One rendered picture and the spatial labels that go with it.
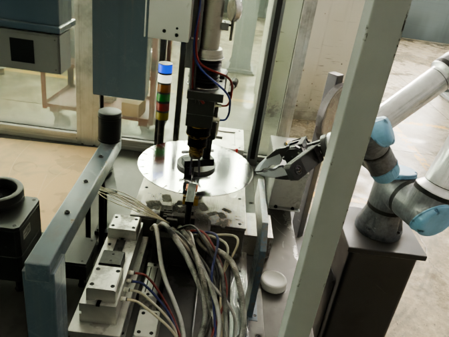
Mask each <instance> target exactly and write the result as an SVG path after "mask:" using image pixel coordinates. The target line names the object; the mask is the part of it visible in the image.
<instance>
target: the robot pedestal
mask: <svg viewBox="0 0 449 337"><path fill-rule="evenodd" d="M362 209H363V208H360V207H349V209H348V212H347V215H346V218H345V222H344V225H343V229H342V231H341V235H340V238H339V242H338V244H337V248H336V251H335V255H334V257H333V261H332V264H331V268H330V270H329V275H328V277H327V281H326V284H325V287H324V290H323V294H322V297H321V301H320V303H319V307H318V310H317V313H316V317H315V320H314V323H313V327H312V328H313V335H314V337H385V336H386V333H387V331H388V328H389V326H390V323H391V321H392V318H393V317H394V314H395V311H396V309H397V307H398V304H399V302H400V299H401V297H402V294H403V292H404V290H405V287H406V285H407V282H408V280H409V278H410V275H411V273H412V270H413V268H414V266H415V263H416V261H417V260H418V261H426V259H427V255H426V254H425V252H424V250H423V249H422V246H421V245H420V243H419V242H418V240H417V238H416V236H415V235H414V233H413V231H412V230H411V228H410V226H409V225H407V224H406V223H405V222H404V221H403V231H402V235H401V237H400V239H399V240H398V241H395V242H392V243H384V242H380V241H376V240H373V239H370V238H369V237H366V236H365V235H363V234H362V233H360V232H359V231H358V230H357V228H356V226H355V219H356V217H357V214H358V213H359V212H360V211H361V210H362Z"/></svg>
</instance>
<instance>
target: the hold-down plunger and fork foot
mask: <svg viewBox="0 0 449 337"><path fill-rule="evenodd" d="M211 150H212V140H207V142H206V148H204V150H203V156H202V157H201V158H200V166H214V158H213V157H212V155H211ZM181 164H182V165H183V167H184V177H183V179H185V180H189V181H191V180H192V177H193V176H194V168H195V167H198V159H192V170H191V175H189V170H190V157H189V156H185V157H182V161H181Z"/></svg>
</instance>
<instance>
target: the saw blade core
mask: <svg viewBox="0 0 449 337"><path fill-rule="evenodd" d="M187 142H188V141H187V140H185V141H183V140H181V141H172V142H164V143H161V144H157V145H155V146H152V147H150V148H148V149H147V150H145V151H144V152H143V153H142V154H141V155H140V157H139V159H138V168H139V170H140V172H141V174H142V175H143V176H144V177H145V178H146V179H147V180H148V181H150V182H152V183H153V184H154V185H156V186H158V187H160V188H164V189H166V190H167V191H172V192H174V193H178V192H179V191H180V192H179V194H183V195H186V194H187V191H186V184H188V183H194V184H196V185H198V191H197V192H195V193H196V196H197V197H211V195H212V197H215V196H221V195H226V194H231V193H235V192H237V191H239V190H241V189H243V188H245V187H246V186H247V185H248V184H249V183H250V182H251V180H252V178H253V169H252V167H251V165H250V164H249V162H248V161H247V160H246V159H245V158H243V157H242V156H241V155H239V154H237V153H236V152H234V151H232V150H228V151H226V149H227V148H225V147H222V146H219V145H215V144H212V149H214V152H212V153H211V155H212V157H213V158H214V161H215V163H216V167H215V170H214V171H213V172H211V173H209V174H206V175H200V177H198V175H194V176H193V177H192V180H191V181H187V180H185V179H183V177H184V171H182V170H180V169H179V168H178V166H177V160H178V158H179V157H180V156H182V155H185V154H182V153H181V151H182V150H189V147H188V145H187ZM165 186H166V187H165ZM210 193H211V195H210Z"/></svg>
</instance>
